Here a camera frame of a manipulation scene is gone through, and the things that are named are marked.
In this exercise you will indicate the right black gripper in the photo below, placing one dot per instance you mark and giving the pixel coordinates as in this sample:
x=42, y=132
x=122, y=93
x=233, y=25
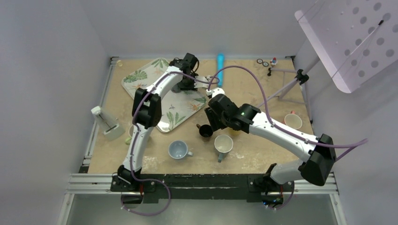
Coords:
x=215, y=124

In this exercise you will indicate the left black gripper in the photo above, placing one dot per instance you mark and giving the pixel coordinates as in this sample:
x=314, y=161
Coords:
x=191, y=87

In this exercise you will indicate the blue grey textured mug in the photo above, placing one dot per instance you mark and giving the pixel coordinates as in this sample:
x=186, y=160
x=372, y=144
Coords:
x=176, y=89

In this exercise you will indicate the brown small mug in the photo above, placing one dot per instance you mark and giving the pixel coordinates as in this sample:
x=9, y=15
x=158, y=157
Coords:
x=205, y=131

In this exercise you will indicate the dark grey mug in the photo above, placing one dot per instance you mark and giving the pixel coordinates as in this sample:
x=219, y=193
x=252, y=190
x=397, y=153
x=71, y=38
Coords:
x=223, y=144

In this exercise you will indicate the light grey mug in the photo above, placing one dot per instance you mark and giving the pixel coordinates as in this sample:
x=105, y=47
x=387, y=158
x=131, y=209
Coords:
x=178, y=150

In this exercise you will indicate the pink mug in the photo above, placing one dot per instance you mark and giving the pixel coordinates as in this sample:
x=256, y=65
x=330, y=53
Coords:
x=293, y=120

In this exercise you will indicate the light green mug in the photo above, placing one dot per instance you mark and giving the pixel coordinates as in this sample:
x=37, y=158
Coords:
x=130, y=133

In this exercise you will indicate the yellow mug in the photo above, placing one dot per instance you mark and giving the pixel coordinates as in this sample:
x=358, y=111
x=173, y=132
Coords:
x=234, y=132

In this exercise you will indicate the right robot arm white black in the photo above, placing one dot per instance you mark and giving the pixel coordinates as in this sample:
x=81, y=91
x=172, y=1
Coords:
x=316, y=155

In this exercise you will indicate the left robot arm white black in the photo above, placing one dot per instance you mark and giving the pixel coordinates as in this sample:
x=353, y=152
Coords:
x=147, y=113

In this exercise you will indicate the leaf pattern serving tray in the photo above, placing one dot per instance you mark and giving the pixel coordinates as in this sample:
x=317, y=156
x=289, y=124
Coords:
x=176, y=107

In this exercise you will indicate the blue cylinder tube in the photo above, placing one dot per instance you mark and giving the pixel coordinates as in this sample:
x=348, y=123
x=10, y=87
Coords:
x=220, y=64

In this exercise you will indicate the small red white figurine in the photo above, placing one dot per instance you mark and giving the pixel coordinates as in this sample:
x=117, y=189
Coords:
x=273, y=62

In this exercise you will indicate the white tripod stand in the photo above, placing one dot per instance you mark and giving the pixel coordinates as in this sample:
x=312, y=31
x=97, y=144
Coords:
x=301, y=78

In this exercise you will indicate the perforated translucent panel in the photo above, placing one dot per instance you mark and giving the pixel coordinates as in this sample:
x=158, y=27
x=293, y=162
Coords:
x=354, y=39

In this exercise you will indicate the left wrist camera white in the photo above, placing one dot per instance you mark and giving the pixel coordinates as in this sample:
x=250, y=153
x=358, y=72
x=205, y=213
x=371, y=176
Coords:
x=202, y=80

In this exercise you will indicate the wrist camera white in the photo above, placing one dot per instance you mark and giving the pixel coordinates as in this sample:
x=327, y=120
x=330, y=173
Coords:
x=202, y=80
x=214, y=92

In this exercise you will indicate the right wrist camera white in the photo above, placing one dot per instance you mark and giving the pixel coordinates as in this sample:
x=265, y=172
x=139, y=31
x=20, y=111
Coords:
x=214, y=92

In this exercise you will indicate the black ring markers right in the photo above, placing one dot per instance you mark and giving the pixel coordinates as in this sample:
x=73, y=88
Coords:
x=262, y=62

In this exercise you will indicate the white clamp bracket left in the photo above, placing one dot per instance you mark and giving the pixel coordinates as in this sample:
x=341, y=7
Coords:
x=109, y=124

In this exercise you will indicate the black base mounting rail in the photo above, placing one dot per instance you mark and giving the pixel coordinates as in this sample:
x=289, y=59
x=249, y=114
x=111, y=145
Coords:
x=249, y=187

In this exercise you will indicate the aluminium frame rail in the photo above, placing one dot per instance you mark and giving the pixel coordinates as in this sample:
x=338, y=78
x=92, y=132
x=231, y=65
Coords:
x=287, y=162

